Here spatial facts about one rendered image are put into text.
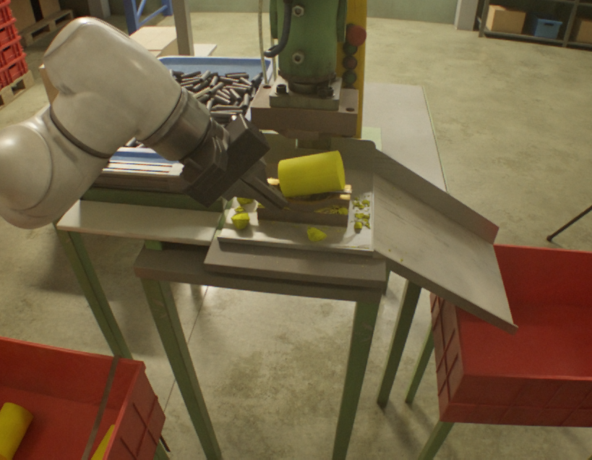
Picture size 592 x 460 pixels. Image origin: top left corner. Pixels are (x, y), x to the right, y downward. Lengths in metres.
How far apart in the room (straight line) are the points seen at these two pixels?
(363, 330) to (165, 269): 0.38
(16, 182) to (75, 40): 0.17
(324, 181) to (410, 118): 0.59
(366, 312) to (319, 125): 0.34
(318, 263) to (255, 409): 1.04
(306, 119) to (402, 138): 0.54
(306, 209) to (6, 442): 0.77
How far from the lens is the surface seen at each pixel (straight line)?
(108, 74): 0.54
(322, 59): 0.68
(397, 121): 1.29
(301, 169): 0.79
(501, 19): 5.87
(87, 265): 1.28
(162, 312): 0.94
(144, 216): 0.89
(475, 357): 1.26
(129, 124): 0.56
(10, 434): 1.09
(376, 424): 1.71
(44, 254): 2.54
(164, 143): 0.58
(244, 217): 0.81
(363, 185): 0.93
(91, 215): 0.93
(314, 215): 0.81
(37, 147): 0.57
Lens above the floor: 1.54
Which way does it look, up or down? 39 degrees down
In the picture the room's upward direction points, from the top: straight up
